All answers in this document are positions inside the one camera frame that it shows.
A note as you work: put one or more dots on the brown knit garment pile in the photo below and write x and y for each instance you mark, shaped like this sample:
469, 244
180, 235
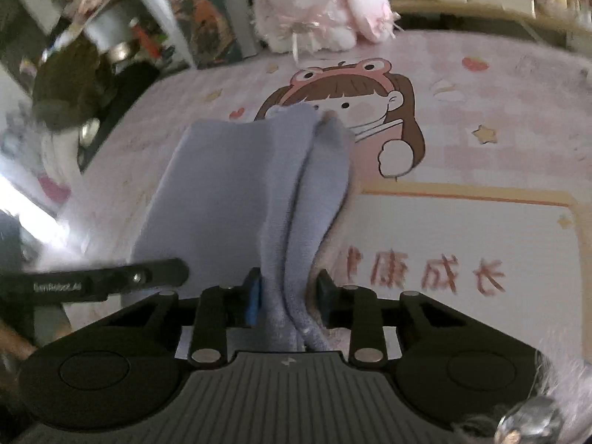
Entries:
72, 85

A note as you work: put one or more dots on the Harry Potter book box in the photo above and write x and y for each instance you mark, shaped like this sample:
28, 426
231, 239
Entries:
217, 32

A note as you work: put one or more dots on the pink white plush bunny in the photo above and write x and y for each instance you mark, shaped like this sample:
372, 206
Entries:
313, 25

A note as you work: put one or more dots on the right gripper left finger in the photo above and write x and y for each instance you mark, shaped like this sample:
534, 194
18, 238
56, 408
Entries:
221, 309

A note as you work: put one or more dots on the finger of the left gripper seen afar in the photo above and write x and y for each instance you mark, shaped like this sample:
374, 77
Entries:
91, 285

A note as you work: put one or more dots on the purple and brown sweater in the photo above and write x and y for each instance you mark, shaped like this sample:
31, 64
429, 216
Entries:
259, 194

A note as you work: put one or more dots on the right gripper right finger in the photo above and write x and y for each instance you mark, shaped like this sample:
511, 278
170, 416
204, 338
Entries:
357, 310

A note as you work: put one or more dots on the pink cartoon table mat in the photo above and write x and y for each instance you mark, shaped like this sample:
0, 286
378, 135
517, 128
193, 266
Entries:
493, 220

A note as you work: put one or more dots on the white metal shelf frame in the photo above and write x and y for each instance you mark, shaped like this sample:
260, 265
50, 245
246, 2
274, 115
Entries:
157, 9

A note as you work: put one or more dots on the silver metal bowl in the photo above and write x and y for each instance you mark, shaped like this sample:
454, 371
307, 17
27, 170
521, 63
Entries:
120, 52

